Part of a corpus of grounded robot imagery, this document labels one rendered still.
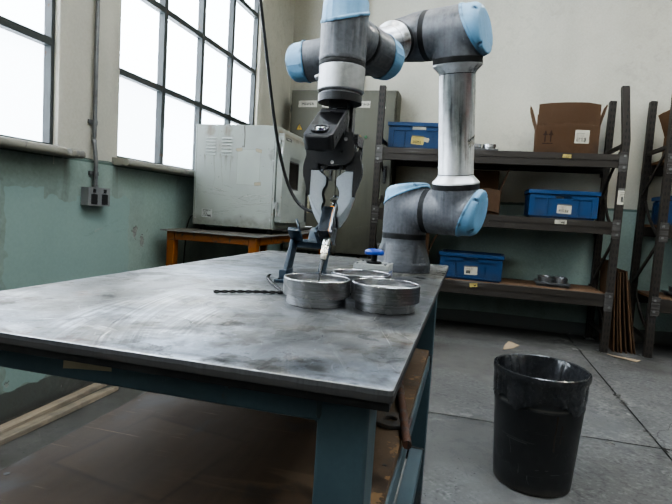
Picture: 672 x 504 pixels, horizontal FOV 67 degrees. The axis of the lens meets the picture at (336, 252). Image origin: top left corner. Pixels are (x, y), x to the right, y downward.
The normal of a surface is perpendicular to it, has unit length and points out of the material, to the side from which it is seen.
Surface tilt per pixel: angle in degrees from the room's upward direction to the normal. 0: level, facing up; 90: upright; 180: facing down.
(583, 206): 90
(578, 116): 91
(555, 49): 90
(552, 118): 93
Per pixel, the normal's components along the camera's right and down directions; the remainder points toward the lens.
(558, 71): -0.25, 0.06
